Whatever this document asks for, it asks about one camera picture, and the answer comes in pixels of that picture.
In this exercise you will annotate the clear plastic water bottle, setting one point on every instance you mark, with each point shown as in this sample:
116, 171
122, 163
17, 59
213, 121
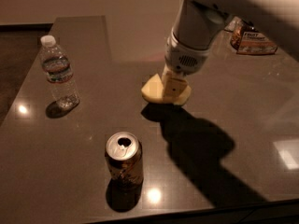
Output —
59, 73

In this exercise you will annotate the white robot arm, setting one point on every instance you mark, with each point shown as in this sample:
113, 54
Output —
199, 21

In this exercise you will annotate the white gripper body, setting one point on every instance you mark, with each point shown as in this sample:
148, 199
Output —
183, 60

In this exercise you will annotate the yellow wavy sponge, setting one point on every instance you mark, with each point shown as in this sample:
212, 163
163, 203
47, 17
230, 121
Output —
152, 91

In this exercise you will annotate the orange soda can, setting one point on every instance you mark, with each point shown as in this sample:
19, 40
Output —
124, 158

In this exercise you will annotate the dark lidded snack jar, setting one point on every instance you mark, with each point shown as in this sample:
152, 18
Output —
246, 40

